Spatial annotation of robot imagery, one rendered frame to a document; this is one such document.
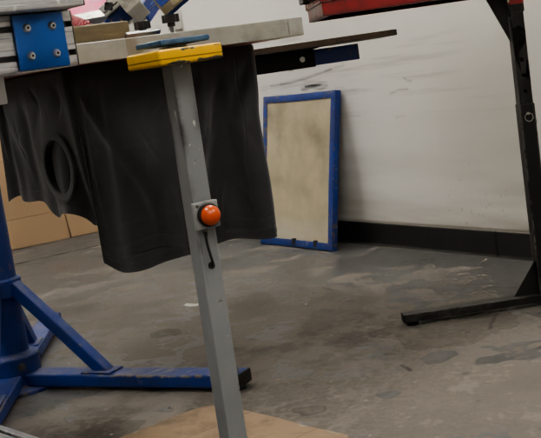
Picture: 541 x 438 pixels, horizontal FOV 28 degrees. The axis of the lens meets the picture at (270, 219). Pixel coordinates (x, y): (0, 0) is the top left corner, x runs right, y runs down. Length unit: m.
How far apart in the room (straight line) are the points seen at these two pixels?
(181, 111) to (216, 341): 0.43
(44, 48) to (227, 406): 0.75
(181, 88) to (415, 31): 2.79
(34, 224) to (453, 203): 3.15
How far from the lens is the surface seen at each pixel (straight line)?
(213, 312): 2.01
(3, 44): 1.73
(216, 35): 2.24
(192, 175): 1.97
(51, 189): 2.35
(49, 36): 1.77
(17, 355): 3.56
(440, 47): 4.57
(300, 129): 5.32
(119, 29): 2.79
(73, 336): 3.43
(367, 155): 5.04
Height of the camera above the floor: 0.90
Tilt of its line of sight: 8 degrees down
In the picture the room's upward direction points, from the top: 8 degrees counter-clockwise
